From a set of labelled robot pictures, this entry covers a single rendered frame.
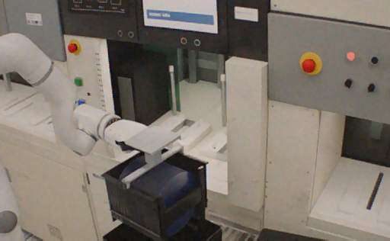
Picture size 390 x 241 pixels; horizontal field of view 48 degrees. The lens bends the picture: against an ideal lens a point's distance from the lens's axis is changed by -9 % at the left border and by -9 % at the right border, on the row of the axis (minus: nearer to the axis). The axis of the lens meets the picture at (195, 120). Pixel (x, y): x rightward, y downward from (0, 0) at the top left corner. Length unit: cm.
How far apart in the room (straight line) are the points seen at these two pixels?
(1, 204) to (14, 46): 43
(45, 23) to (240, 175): 100
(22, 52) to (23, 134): 125
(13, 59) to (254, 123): 75
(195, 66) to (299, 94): 128
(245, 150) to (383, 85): 51
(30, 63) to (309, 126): 84
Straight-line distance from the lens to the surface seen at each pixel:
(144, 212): 129
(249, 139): 150
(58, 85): 131
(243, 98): 145
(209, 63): 261
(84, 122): 143
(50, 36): 197
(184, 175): 132
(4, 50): 123
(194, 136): 205
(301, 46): 136
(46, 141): 232
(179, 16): 153
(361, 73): 133
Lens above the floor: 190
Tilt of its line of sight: 27 degrees down
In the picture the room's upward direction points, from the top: 3 degrees counter-clockwise
